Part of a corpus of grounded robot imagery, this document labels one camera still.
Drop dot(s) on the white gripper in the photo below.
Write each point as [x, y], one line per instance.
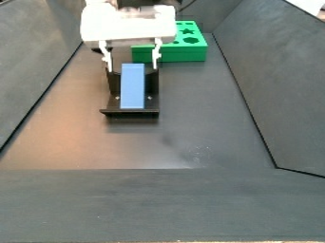
[109, 27]

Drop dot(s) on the blue rectangular block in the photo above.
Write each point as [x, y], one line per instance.
[132, 86]

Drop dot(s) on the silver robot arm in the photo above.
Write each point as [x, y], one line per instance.
[119, 4]

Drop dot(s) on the green shape-sorting board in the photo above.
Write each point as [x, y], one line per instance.
[188, 47]

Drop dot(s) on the black curved fixture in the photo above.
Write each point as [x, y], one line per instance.
[151, 94]

